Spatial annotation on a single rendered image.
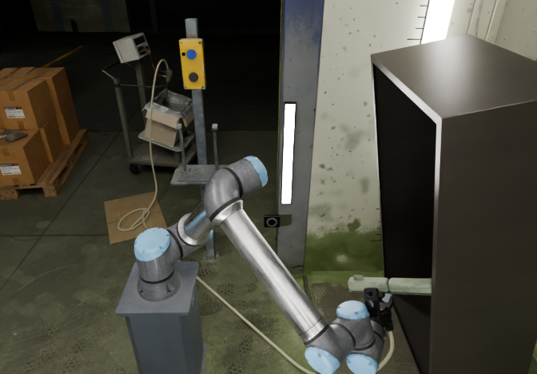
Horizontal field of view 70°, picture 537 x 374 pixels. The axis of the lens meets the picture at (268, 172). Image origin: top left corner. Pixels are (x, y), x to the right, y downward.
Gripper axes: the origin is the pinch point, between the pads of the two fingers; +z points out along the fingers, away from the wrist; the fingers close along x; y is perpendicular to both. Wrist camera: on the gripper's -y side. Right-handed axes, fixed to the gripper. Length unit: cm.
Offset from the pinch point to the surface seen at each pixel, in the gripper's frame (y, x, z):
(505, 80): -68, 49, -11
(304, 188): -22, -55, 70
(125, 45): -156, -220, 142
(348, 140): -44, -23, 76
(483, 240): -27.5, 37.4, -17.5
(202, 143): -64, -105, 58
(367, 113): -56, -10, 78
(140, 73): -133, -235, 162
